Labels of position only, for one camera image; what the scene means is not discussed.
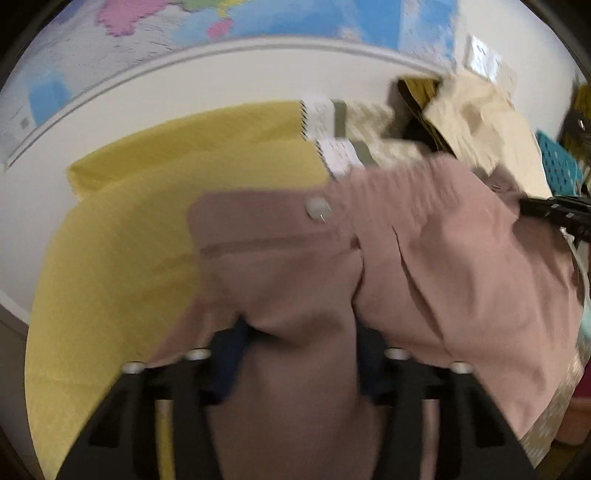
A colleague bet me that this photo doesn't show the white wall switch plate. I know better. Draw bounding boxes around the white wall switch plate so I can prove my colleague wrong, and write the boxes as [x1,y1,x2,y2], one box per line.
[464,34,502,78]

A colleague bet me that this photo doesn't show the cream patterned cloth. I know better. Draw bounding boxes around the cream patterned cloth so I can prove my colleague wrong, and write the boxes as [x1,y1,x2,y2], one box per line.
[345,99,432,168]

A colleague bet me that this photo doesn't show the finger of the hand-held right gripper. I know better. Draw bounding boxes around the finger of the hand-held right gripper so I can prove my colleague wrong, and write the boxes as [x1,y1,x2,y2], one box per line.
[518,196,591,222]
[561,222,591,244]

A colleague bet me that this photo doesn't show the yellow bed sheet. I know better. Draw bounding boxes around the yellow bed sheet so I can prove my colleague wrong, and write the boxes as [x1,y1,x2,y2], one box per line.
[23,102,334,480]

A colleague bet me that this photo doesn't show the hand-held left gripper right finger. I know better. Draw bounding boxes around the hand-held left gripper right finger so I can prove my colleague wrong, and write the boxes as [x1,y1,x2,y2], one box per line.
[355,323,540,480]

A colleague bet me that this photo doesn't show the world map wall poster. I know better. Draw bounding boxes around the world map wall poster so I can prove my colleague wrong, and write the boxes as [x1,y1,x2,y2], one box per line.
[0,0,459,158]

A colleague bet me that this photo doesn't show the beige garment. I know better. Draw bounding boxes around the beige garment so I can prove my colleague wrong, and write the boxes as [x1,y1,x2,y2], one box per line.
[422,74,555,197]

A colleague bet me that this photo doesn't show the dark mustard cloth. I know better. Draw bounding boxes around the dark mustard cloth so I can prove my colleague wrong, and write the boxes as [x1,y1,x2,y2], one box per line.
[396,76,445,140]

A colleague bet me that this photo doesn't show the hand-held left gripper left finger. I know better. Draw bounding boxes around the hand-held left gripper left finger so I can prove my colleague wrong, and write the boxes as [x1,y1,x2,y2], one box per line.
[55,318,251,480]

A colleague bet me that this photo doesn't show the dusty pink pants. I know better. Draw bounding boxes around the dusty pink pants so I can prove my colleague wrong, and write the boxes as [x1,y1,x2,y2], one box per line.
[148,154,585,480]

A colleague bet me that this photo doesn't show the teal plastic basket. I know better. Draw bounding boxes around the teal plastic basket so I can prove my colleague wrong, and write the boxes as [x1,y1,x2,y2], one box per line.
[536,130,585,199]

